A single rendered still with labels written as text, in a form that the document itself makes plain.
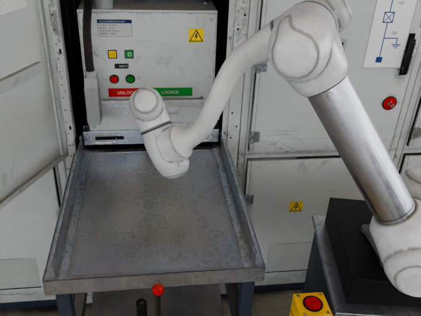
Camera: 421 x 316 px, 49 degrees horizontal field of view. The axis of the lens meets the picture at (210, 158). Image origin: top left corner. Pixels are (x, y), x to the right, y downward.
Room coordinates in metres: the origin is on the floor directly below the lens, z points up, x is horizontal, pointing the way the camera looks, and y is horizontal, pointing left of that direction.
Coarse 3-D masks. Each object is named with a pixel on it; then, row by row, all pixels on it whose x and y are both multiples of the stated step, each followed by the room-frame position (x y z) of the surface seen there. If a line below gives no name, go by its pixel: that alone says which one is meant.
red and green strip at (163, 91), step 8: (112, 88) 1.64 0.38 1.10; (120, 88) 1.64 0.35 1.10; (128, 88) 1.65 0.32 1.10; (136, 88) 1.65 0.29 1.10; (160, 88) 1.66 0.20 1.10; (168, 88) 1.67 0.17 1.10; (176, 88) 1.67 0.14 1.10; (184, 88) 1.68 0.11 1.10; (112, 96) 1.64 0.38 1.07; (120, 96) 1.64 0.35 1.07; (128, 96) 1.65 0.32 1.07
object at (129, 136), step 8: (88, 128) 1.64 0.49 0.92; (216, 128) 1.69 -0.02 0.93; (88, 136) 1.61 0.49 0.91; (96, 136) 1.61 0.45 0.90; (104, 136) 1.62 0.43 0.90; (112, 136) 1.62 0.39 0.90; (120, 136) 1.63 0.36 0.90; (128, 136) 1.63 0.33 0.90; (136, 136) 1.64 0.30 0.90; (216, 136) 1.68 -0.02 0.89; (88, 144) 1.61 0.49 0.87; (96, 144) 1.61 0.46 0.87; (104, 144) 1.62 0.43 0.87
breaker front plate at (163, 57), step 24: (96, 24) 1.63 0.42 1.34; (144, 24) 1.66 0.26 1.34; (168, 24) 1.67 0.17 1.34; (192, 24) 1.68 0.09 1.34; (96, 48) 1.63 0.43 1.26; (120, 48) 1.64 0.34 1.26; (144, 48) 1.66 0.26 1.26; (168, 48) 1.67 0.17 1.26; (192, 48) 1.68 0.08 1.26; (96, 72) 1.63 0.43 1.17; (120, 72) 1.64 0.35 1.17; (144, 72) 1.65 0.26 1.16; (168, 72) 1.67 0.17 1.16; (192, 72) 1.68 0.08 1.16; (168, 96) 1.67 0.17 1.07; (192, 96) 1.68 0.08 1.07; (120, 120) 1.64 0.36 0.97; (192, 120) 1.68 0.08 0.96
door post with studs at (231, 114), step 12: (240, 0) 1.66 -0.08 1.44; (240, 12) 1.66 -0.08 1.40; (228, 24) 1.66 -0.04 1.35; (240, 24) 1.66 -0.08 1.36; (228, 36) 1.66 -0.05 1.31; (240, 36) 1.66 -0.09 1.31; (228, 48) 1.66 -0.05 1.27; (240, 84) 1.67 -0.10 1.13; (240, 96) 1.67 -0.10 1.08; (228, 108) 1.66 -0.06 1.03; (240, 108) 1.67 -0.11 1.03; (228, 120) 1.66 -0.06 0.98; (228, 132) 1.66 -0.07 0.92; (228, 144) 1.66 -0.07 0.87
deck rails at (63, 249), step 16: (80, 144) 1.55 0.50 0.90; (224, 144) 1.58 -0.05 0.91; (80, 160) 1.50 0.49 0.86; (224, 160) 1.55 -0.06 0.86; (80, 176) 1.41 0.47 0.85; (224, 176) 1.45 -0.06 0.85; (80, 192) 1.31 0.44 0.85; (224, 192) 1.34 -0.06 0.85; (64, 208) 1.13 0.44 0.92; (80, 208) 1.22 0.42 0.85; (240, 208) 1.22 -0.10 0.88; (64, 224) 1.09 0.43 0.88; (240, 224) 1.17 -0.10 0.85; (64, 240) 1.06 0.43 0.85; (240, 240) 1.09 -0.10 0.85; (64, 256) 0.99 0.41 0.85; (240, 256) 1.02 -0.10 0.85; (64, 272) 0.93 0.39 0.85
